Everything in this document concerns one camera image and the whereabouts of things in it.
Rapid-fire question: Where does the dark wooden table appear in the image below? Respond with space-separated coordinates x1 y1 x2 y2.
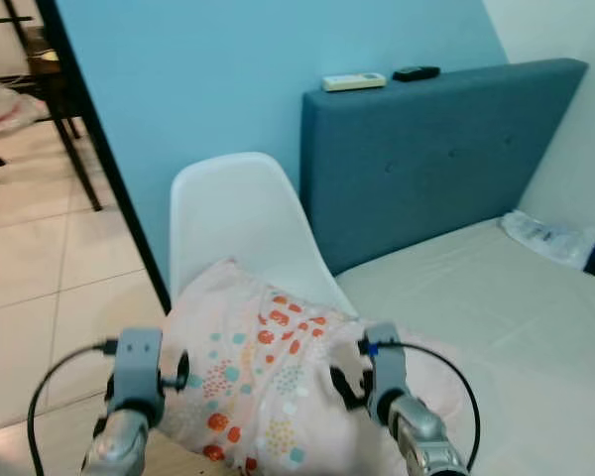
0 0 105 213

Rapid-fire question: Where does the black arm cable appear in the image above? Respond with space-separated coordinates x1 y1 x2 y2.
365 340 483 467
27 340 120 476

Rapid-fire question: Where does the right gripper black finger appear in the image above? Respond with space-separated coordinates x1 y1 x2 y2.
330 365 362 410

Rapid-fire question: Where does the cream mattress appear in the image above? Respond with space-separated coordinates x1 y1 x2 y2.
335 215 595 476

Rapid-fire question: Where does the clear plastic package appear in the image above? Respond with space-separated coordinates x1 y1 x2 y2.
501 210 595 277

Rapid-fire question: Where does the dark door frame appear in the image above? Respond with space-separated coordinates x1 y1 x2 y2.
35 0 174 314

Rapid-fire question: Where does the pink floral pillow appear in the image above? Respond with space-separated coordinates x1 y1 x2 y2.
154 258 469 476

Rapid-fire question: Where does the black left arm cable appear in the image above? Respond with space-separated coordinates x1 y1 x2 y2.
27 340 120 476

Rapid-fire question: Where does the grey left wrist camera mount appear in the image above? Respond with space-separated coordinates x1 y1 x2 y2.
114 327 166 410

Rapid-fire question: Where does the black remote control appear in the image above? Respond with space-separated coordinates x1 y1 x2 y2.
393 65 441 82

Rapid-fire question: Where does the cream remote control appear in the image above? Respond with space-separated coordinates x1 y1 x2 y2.
322 72 388 93

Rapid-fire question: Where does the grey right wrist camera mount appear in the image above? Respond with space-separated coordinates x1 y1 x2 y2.
362 322 409 400

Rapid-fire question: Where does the pink plastic bag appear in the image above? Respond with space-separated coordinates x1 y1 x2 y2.
0 81 50 140

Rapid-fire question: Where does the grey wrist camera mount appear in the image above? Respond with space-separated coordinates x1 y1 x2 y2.
114 327 166 410
362 322 409 400

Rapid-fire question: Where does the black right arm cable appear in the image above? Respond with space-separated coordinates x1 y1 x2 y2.
365 340 483 467

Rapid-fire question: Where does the blue upholstered headboard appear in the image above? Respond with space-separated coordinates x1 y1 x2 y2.
300 58 589 277

